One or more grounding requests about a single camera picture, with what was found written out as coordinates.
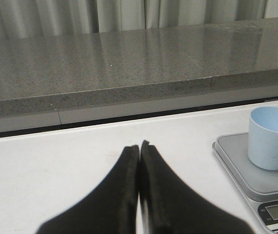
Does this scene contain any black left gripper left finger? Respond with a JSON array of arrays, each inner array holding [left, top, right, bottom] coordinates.
[[37, 145, 139, 234]]

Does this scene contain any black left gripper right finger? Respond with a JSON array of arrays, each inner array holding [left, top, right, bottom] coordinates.
[[139, 140, 253, 234]]

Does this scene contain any light blue plastic cup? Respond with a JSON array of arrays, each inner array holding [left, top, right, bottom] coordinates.
[[248, 106, 278, 171]]

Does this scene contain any silver digital kitchen scale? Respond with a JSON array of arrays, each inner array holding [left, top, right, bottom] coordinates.
[[212, 133, 278, 234]]

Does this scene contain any grey stone counter ledge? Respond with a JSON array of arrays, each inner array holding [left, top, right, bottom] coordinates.
[[0, 18, 278, 133]]

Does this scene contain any grey pleated curtain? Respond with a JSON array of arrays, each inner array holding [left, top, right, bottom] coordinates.
[[0, 0, 278, 40]]

